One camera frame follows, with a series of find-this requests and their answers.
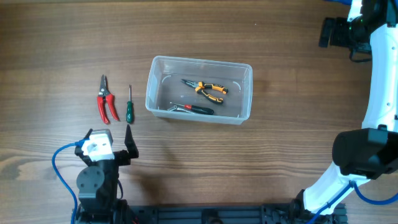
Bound orange black pliers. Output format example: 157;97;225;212
181;79;229;105

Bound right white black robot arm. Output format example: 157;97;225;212
288;0;397;223

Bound black red handled screwdriver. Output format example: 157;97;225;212
171;102;214;115

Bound silver metal wrench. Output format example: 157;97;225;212
167;105;194;114

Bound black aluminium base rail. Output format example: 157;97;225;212
124;203;348;224

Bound clear plastic container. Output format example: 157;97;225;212
146;56;253;124

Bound green handled screwdriver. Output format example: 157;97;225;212
126;85;134;124

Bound left blue cable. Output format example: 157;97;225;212
51;139;86;224

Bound red handled pruning shears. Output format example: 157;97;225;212
96;75;120;124

